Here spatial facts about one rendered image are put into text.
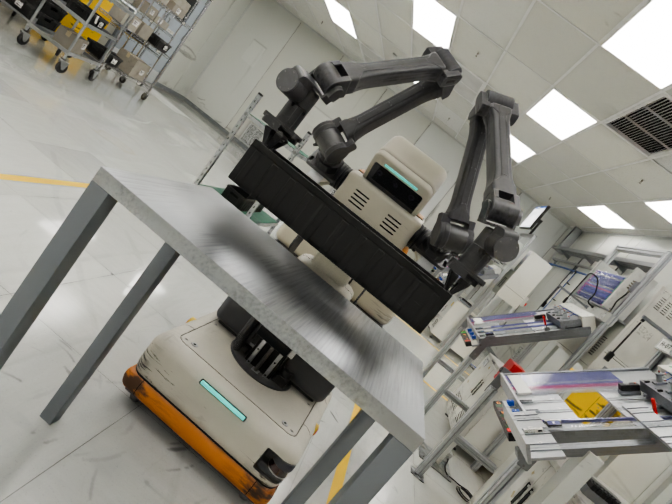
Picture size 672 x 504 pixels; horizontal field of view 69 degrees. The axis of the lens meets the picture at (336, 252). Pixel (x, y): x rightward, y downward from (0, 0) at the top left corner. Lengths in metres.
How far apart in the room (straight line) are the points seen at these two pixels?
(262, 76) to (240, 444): 10.42
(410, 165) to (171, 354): 0.95
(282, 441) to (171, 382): 0.40
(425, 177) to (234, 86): 10.45
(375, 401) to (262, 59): 11.12
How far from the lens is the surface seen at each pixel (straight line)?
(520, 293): 6.81
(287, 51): 11.62
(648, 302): 3.70
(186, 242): 0.85
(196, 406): 1.68
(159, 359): 1.70
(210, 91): 11.94
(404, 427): 0.82
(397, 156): 1.46
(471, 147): 1.45
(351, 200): 1.51
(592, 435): 2.16
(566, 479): 1.92
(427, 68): 1.39
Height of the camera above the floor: 1.05
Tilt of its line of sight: 8 degrees down
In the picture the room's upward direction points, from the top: 38 degrees clockwise
